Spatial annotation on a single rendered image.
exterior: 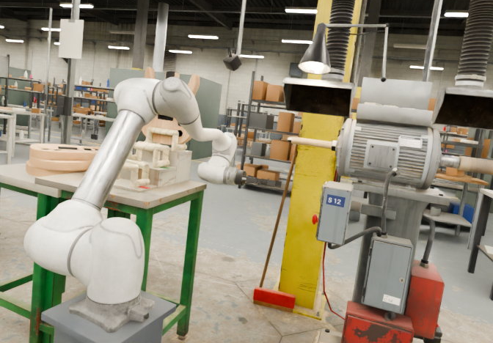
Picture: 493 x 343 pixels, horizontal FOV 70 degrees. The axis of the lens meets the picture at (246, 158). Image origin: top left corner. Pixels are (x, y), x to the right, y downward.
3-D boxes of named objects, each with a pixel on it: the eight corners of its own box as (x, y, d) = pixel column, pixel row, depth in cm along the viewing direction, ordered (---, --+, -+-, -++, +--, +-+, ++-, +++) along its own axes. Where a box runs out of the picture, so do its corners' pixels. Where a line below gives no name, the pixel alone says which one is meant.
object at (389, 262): (399, 303, 143) (423, 170, 137) (401, 316, 133) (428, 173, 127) (361, 293, 148) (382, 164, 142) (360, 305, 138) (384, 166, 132)
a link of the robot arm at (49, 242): (59, 273, 99) (0, 254, 105) (91, 284, 112) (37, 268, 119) (163, 69, 134) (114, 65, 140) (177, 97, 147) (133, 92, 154)
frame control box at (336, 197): (381, 252, 140) (392, 189, 138) (383, 273, 120) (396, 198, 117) (318, 239, 148) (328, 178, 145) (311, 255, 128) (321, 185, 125)
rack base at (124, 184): (158, 187, 175) (158, 185, 174) (139, 193, 160) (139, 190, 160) (113, 179, 183) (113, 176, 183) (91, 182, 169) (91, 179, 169)
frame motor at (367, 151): (428, 187, 157) (438, 129, 155) (439, 197, 132) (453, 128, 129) (334, 172, 170) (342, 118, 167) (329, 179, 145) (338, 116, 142)
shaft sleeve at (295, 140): (331, 149, 159) (332, 141, 159) (331, 149, 156) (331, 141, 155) (292, 143, 164) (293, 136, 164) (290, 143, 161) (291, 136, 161)
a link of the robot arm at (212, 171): (220, 178, 173) (229, 156, 179) (191, 173, 178) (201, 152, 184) (225, 189, 182) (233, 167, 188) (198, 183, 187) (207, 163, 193)
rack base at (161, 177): (175, 184, 189) (177, 167, 188) (158, 188, 174) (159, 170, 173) (133, 175, 198) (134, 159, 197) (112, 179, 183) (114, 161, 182)
